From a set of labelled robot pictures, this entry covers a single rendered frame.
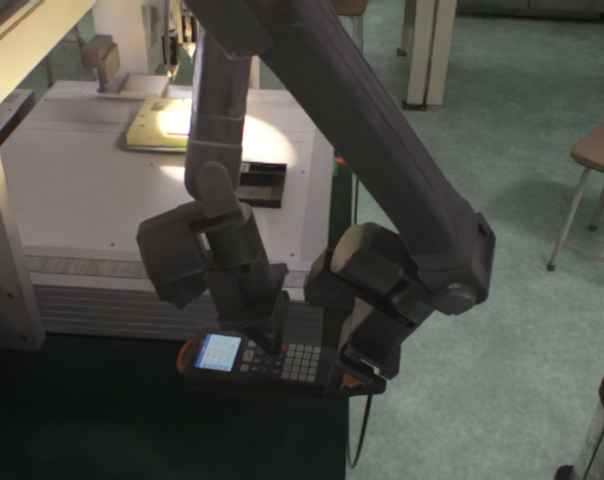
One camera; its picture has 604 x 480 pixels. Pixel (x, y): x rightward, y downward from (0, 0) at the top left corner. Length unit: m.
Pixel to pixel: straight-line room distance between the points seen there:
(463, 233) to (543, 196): 2.39
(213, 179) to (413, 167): 0.22
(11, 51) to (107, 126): 0.52
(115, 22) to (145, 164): 0.41
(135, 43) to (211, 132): 0.96
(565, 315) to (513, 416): 0.50
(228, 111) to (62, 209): 0.60
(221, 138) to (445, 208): 0.24
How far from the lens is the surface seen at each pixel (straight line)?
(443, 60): 3.56
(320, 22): 0.53
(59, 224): 1.24
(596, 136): 2.53
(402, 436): 1.99
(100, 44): 1.60
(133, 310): 1.10
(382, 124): 0.58
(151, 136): 1.40
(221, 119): 0.73
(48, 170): 1.40
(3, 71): 1.02
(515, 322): 2.39
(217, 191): 0.73
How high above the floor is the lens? 1.53
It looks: 36 degrees down
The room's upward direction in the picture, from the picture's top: 2 degrees clockwise
